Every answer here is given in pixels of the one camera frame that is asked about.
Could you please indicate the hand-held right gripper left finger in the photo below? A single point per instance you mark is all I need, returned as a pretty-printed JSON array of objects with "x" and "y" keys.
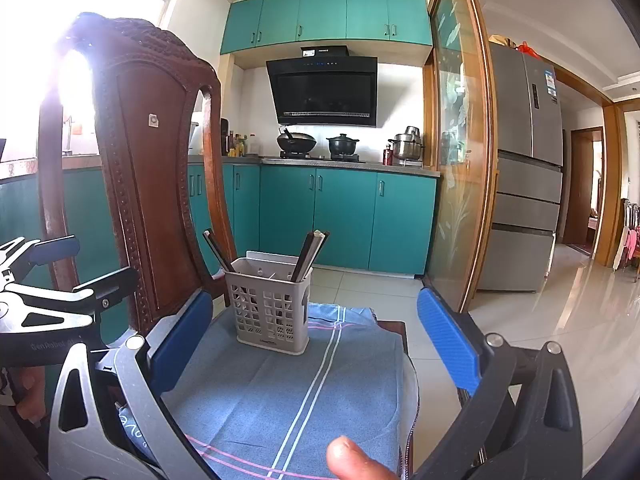
[{"x": 185, "y": 340}]

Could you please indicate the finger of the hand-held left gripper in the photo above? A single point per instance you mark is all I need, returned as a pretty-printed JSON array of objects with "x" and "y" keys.
[
  {"x": 112, "y": 287},
  {"x": 55, "y": 251}
]

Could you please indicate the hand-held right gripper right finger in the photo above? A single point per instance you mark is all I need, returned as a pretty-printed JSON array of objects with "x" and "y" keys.
[{"x": 450, "y": 340}]

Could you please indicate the grey plastic utensil basket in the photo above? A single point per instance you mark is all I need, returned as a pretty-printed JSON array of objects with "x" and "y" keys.
[{"x": 270, "y": 330}]

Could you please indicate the dark brown chopstick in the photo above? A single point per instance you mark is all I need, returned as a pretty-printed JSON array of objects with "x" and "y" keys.
[{"x": 216, "y": 250}]

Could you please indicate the black chopstick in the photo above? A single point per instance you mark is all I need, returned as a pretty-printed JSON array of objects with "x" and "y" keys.
[
  {"x": 302, "y": 260},
  {"x": 223, "y": 250}
]

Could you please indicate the long cream chopstick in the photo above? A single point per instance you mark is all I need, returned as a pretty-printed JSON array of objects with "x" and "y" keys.
[{"x": 313, "y": 246}]

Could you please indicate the dark red chopstick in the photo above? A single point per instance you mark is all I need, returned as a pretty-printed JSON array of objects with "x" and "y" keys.
[{"x": 320, "y": 245}]

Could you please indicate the person's left hand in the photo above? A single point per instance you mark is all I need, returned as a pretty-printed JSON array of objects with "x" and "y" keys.
[{"x": 32, "y": 395}]

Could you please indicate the person's right hand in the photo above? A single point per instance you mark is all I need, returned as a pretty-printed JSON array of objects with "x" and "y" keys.
[{"x": 350, "y": 460}]

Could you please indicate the carved wooden chair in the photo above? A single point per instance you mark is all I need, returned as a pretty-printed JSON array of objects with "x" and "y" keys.
[{"x": 145, "y": 185}]

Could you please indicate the blue striped towel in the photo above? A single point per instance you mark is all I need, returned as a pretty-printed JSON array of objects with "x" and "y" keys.
[{"x": 280, "y": 400}]

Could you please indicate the teal lower kitchen cabinet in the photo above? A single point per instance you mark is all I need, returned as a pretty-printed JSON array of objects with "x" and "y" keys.
[{"x": 345, "y": 220}]

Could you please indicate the teal kitchen cabinet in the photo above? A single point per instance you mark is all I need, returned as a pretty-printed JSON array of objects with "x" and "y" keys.
[
  {"x": 325, "y": 15},
  {"x": 345, "y": 220}
]

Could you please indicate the distant dining chair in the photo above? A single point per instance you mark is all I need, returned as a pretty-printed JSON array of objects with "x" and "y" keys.
[{"x": 625, "y": 265}]

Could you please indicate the row of condiment bottles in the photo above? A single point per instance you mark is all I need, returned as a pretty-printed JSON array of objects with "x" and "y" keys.
[{"x": 240, "y": 145}]

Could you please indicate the red bottle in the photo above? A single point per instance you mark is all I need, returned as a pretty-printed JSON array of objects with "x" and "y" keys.
[{"x": 387, "y": 156}]

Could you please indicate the steel stock pot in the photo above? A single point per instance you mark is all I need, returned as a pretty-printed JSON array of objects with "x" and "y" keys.
[{"x": 406, "y": 149}]

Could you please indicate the pink cloth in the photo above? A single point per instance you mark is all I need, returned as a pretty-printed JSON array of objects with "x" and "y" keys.
[{"x": 632, "y": 245}]

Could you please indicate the black cooking pot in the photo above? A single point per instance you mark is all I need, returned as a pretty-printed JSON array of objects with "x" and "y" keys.
[{"x": 341, "y": 146}]

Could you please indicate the gas stove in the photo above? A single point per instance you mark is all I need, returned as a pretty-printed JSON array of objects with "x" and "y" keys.
[{"x": 320, "y": 156}]

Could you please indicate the black wok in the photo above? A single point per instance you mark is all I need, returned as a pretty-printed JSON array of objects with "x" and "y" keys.
[{"x": 297, "y": 142}]

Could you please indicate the glass sliding door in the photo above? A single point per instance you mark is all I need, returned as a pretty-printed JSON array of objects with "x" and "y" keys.
[{"x": 455, "y": 110}]

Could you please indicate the silver refrigerator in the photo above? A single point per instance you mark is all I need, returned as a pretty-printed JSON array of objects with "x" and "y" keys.
[{"x": 525, "y": 110}]

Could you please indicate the black range hood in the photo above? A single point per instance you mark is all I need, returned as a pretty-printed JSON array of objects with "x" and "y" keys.
[{"x": 322, "y": 90}]

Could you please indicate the red plastic bag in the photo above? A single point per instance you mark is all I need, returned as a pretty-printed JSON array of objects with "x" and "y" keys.
[{"x": 529, "y": 50}]

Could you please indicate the cardboard box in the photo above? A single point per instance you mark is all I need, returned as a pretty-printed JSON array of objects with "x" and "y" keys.
[{"x": 504, "y": 40}]

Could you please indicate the teal upper kitchen cabinet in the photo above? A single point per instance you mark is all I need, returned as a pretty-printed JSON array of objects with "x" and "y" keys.
[{"x": 325, "y": 15}]

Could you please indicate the wooden door frame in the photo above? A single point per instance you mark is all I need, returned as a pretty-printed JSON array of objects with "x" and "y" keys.
[{"x": 607, "y": 185}]

